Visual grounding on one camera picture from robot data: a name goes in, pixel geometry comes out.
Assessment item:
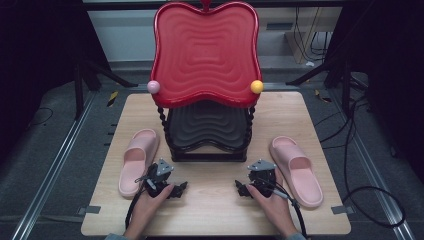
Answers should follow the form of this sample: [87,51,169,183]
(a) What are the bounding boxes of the black metal stand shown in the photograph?
[73,58,138,120]
[285,56,369,118]

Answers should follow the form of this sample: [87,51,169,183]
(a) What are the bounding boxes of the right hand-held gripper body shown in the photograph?
[247,159,278,198]

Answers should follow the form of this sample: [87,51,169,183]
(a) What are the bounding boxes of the person's right hand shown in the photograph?
[245,179,299,238]

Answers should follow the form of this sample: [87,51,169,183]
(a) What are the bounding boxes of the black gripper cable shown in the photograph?
[266,187,308,238]
[124,189,147,230]

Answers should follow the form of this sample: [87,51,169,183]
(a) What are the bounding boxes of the thin black floor cable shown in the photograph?
[27,106,55,130]

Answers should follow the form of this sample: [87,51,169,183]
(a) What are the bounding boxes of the light wooden board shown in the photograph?
[284,6,332,65]

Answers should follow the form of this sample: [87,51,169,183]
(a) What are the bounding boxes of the black floor cable loop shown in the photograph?
[314,96,407,230]

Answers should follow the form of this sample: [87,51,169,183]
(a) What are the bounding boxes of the yellow black tape strip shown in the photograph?
[106,90,119,108]
[314,89,333,104]

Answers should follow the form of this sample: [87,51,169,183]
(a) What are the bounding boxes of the metal floor rail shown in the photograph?
[328,89,416,240]
[11,91,98,240]

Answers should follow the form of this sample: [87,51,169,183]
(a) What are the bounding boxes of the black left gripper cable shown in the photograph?
[124,189,147,230]

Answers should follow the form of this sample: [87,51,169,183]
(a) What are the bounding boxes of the pink slipper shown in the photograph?
[269,135,325,209]
[118,128,160,199]

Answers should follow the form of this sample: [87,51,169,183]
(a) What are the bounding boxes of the grey tape piece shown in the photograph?
[331,205,355,216]
[77,205,102,216]

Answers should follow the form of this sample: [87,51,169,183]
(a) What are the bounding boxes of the black hanging cables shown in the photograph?
[294,6,333,63]

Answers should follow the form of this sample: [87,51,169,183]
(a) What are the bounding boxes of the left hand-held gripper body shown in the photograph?
[134,158,175,199]

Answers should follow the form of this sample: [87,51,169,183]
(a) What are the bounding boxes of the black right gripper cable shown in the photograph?
[266,187,308,238]

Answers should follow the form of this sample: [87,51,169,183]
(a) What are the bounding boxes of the person's left hand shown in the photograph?
[127,184,176,232]

